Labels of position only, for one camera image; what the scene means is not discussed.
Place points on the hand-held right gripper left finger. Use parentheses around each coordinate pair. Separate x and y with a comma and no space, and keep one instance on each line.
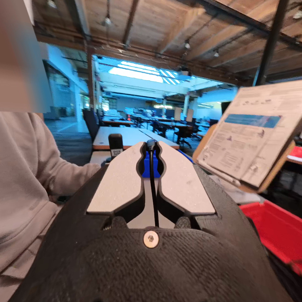
(118,184)

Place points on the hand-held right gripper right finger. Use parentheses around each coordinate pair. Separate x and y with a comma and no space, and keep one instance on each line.
(186,186)

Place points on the red divided bin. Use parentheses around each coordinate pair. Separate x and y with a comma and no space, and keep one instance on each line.
(278,228)

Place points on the person's left forearm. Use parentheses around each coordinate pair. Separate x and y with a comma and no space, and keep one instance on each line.
(75,174)

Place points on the long office table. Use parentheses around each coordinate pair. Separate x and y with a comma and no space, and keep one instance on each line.
(127,138)

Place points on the black office chair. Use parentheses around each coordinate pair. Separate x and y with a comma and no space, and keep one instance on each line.
(90,125)

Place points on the blue plastic bin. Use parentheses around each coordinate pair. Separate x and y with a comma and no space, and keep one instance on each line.
(146,171)

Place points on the ceiling projector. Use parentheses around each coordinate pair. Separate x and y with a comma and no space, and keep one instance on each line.
(184,72)

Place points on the black steel post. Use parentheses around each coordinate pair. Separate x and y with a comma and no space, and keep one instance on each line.
(271,42)

